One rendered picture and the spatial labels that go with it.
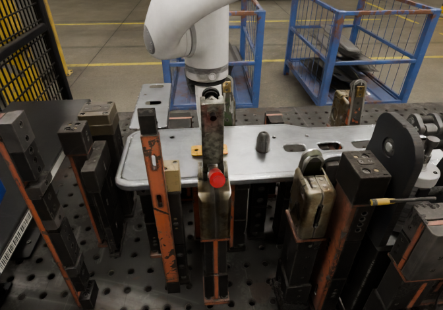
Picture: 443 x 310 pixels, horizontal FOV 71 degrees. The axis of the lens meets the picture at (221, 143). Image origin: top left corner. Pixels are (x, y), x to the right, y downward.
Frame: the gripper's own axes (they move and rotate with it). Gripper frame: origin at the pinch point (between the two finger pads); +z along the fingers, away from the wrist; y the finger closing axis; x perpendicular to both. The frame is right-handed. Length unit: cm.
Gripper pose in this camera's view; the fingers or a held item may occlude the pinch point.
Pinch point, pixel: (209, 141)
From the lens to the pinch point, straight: 70.0
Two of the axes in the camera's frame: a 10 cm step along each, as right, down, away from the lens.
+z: 0.0, 8.2, 5.7
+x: -10.0, 0.5, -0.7
